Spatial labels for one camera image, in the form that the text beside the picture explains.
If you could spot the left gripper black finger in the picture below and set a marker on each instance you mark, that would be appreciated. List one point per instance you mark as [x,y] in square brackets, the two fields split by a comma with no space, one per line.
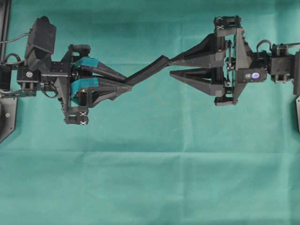
[91,91]
[95,66]

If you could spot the black aluminium frame rail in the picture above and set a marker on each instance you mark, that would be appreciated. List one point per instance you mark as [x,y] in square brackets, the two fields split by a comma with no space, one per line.
[5,6]

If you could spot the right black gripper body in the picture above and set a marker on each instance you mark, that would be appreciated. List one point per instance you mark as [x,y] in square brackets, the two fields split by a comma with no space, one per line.
[243,66]

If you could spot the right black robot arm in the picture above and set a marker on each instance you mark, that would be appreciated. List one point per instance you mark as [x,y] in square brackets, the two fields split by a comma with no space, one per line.
[281,65]

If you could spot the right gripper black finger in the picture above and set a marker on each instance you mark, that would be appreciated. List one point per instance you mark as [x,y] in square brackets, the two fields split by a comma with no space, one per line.
[210,53]
[208,80]

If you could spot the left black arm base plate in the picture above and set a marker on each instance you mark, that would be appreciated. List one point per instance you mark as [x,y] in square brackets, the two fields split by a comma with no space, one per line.
[8,107]

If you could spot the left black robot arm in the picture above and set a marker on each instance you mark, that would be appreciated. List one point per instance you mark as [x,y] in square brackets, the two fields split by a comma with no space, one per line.
[18,81]

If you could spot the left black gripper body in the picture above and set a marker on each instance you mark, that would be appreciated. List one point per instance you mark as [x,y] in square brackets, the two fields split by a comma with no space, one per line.
[57,78]

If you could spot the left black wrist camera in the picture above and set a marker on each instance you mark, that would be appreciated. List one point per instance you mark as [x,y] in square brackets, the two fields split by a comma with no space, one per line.
[40,45]

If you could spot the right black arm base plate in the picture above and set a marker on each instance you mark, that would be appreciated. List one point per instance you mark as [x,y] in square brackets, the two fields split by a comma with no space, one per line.
[297,104]

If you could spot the green table cloth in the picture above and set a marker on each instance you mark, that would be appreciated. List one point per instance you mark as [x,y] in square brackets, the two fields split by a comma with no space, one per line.
[163,153]

